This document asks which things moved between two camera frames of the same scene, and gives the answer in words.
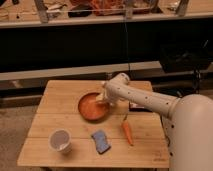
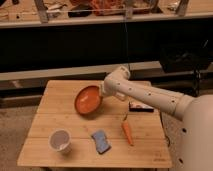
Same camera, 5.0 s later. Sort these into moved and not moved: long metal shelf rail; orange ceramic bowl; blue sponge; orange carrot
Moved: orange ceramic bowl
Not moved: blue sponge; long metal shelf rail; orange carrot
